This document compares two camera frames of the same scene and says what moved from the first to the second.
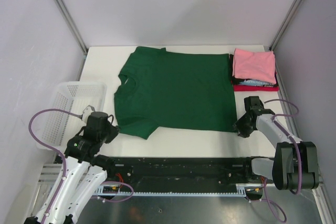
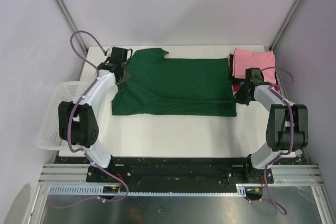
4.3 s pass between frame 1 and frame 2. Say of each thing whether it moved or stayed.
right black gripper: moved
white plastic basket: stayed
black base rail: stayed
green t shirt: moved
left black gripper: moved
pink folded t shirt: stayed
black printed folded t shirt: stayed
